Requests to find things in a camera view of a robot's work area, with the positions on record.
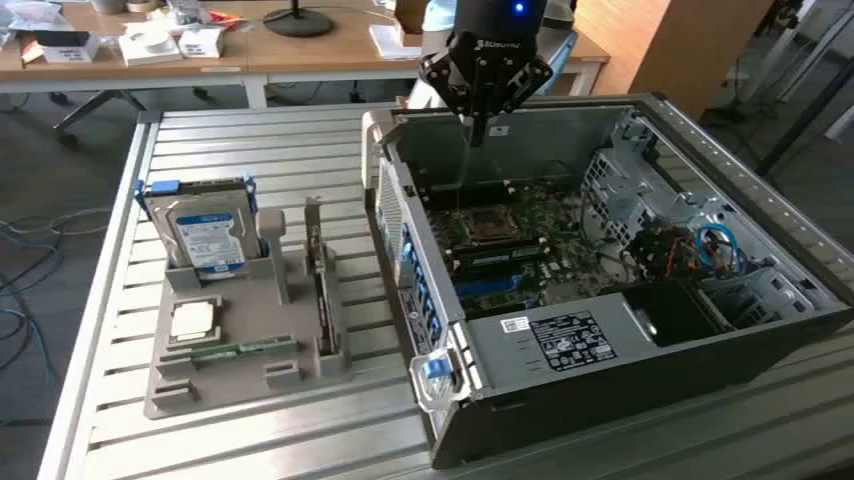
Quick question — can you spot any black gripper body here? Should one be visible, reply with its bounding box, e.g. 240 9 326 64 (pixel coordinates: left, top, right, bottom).
445 0 545 87

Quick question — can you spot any low-profile graphics card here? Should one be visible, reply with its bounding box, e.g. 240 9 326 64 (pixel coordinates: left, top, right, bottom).
302 196 340 359

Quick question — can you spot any white paper stack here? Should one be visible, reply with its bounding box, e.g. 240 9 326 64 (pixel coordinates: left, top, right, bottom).
369 23 425 61

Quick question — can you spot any brown cardboard box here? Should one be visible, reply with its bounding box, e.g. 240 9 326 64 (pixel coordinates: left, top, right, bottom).
392 0 428 35

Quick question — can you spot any black round monitor base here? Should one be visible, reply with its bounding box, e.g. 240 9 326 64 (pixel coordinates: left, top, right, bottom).
261 0 334 39

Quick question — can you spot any wooden cabinet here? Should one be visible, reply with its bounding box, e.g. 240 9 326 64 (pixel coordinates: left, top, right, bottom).
572 0 779 121

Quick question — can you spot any CPU socket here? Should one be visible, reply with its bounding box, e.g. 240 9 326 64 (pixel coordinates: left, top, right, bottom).
458 205 518 246

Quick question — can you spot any green motherboard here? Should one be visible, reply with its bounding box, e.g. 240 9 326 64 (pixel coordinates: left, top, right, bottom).
422 182 628 321

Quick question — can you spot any white labelled box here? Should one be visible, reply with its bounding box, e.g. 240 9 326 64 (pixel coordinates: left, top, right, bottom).
177 27 226 60

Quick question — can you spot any green RAM stick white label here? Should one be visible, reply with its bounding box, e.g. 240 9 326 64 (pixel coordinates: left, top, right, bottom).
458 244 549 271

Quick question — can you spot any blue expansion slot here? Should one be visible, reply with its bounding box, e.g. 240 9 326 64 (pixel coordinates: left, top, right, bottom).
456 274 522 297

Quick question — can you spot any black slanted pole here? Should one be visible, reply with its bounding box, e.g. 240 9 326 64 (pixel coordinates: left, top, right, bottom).
759 64 854 176

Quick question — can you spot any white box with tape roll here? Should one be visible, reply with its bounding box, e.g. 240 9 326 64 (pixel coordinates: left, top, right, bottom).
117 22 185 67

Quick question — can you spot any hard disk with blue caddy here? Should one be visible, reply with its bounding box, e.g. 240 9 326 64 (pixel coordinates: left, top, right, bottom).
134 174 261 281

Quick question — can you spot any grey castor table leg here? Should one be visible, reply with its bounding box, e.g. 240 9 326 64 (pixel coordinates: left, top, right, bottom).
51 89 147 146

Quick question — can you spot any grey plastic parts rack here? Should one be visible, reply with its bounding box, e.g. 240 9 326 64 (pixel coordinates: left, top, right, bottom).
142 207 354 420

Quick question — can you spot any white box black lid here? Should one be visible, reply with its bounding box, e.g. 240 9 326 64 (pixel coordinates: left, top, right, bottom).
31 30 101 64

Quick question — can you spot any metal disk bay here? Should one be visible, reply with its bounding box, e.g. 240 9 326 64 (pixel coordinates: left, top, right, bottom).
696 267 825 332

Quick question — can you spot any grey power supply unit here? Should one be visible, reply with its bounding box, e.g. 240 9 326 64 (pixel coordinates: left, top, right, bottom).
462 292 668 391

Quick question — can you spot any clear plastic bag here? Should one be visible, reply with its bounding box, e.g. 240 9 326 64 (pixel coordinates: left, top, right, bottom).
0 0 71 32

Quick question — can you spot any silver CPU chip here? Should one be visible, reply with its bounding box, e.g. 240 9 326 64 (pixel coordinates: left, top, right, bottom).
169 302 218 339

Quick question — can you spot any open black PC case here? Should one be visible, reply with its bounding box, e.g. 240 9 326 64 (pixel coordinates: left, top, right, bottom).
358 91 854 471

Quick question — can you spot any coloured power wire bundle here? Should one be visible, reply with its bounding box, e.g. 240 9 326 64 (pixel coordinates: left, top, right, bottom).
625 227 699 281

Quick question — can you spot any blue data wire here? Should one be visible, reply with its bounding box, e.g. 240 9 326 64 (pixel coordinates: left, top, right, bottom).
691 223 749 280

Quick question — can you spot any wooden desk white frame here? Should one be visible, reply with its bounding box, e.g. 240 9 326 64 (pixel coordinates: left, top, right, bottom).
0 0 612 109

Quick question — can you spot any grey floor cable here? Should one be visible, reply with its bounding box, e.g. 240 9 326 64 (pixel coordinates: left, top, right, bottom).
0 207 111 239

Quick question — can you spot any blue floor cable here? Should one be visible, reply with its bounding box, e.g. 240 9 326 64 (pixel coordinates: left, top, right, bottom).
0 219 65 429

